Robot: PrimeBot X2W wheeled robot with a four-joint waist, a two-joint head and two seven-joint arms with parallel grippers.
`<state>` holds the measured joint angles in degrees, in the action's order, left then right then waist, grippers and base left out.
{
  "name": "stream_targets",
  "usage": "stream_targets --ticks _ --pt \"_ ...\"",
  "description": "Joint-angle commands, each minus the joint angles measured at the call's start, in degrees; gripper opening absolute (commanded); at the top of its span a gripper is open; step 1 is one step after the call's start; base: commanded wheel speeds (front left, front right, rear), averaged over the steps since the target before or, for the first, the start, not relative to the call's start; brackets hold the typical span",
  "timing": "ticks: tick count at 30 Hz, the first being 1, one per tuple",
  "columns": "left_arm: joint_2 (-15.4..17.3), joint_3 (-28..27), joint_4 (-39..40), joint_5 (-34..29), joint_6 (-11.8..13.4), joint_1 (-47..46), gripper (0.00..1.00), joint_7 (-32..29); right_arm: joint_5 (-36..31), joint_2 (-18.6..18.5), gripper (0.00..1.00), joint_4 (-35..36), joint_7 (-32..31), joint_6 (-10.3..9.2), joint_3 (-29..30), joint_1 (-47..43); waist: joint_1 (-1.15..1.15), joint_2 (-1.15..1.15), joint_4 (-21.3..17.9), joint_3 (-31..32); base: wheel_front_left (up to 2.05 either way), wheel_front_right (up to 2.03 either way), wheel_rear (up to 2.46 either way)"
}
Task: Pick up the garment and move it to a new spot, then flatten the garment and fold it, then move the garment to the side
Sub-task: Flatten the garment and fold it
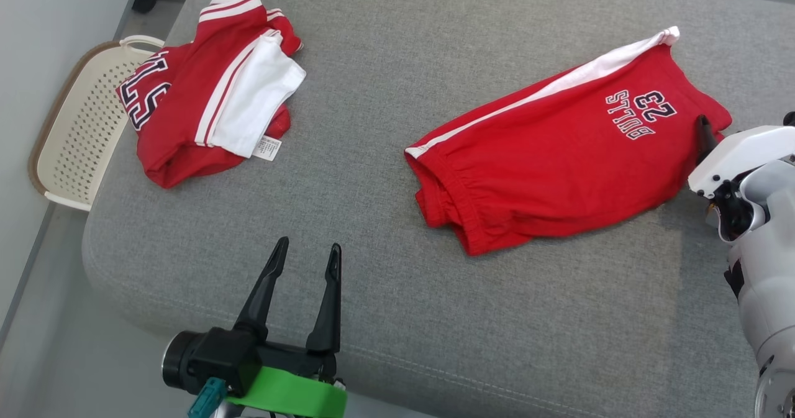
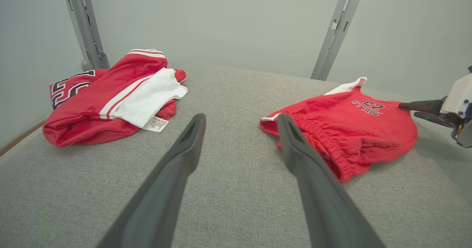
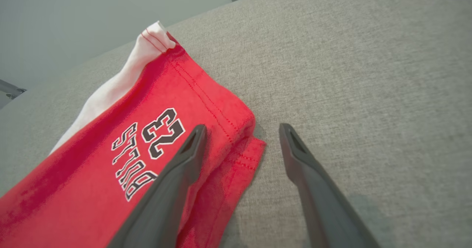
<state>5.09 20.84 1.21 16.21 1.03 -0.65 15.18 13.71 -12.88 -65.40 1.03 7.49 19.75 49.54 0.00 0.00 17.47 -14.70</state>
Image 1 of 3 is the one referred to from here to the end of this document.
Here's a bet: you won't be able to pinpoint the red white basketball jersey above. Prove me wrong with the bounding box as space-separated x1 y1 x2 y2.
116 0 307 189

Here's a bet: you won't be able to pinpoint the cream perforated laundry basket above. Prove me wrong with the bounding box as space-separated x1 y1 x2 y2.
28 35 165 212

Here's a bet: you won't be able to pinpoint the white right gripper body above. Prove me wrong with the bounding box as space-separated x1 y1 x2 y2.
688 126 795 198

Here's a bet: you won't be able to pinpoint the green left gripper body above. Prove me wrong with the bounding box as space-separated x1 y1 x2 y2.
227 342 348 418

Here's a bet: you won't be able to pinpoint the red basketball shorts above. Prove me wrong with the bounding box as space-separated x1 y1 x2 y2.
405 27 734 256

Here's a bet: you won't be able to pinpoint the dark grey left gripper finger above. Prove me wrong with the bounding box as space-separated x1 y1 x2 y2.
235 237 290 343
306 243 342 353

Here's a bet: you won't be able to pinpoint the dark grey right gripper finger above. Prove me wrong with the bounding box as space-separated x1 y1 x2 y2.
697 115 722 161

